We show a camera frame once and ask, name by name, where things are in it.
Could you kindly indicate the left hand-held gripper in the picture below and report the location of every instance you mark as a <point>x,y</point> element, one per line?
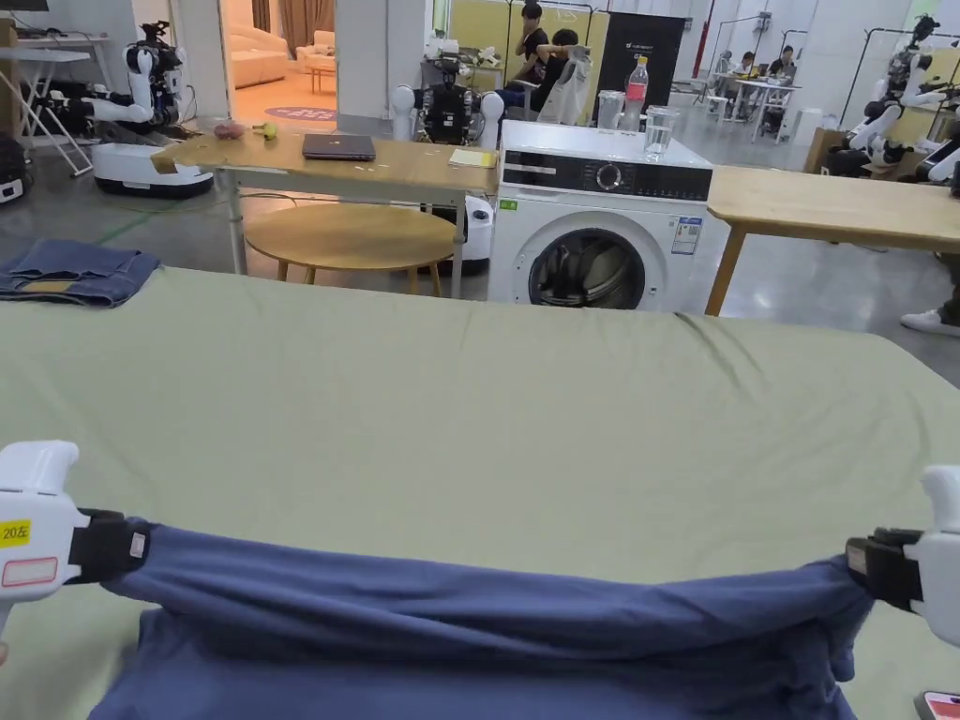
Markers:
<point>34,525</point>

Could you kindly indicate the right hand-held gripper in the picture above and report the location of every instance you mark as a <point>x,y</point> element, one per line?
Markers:
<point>941,559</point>

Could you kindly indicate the dark blue shirt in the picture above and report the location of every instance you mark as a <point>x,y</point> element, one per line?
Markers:
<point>480,630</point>

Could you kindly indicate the phone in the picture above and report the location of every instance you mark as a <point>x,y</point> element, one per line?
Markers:
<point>943,706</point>

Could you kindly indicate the folded blue jeans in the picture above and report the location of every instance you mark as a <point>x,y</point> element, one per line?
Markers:
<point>75,274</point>

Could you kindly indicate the bed with pale green sheet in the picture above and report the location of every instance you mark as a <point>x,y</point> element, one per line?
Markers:
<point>465,420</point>

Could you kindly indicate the white washing machine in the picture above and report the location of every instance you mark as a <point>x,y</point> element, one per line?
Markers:
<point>600,225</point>

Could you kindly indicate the white humanoid robot on base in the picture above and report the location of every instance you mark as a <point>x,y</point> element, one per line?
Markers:
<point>142,97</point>

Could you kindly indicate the group of people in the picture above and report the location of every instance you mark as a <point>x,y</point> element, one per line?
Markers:
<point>761,67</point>

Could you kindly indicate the cream sofa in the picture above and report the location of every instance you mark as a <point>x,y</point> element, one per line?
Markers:
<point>255,56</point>

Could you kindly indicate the black and white humanoid robot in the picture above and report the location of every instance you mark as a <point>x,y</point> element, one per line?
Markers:
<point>448,112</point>

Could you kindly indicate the black standing banner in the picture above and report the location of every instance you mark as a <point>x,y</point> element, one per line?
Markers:
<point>645,52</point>

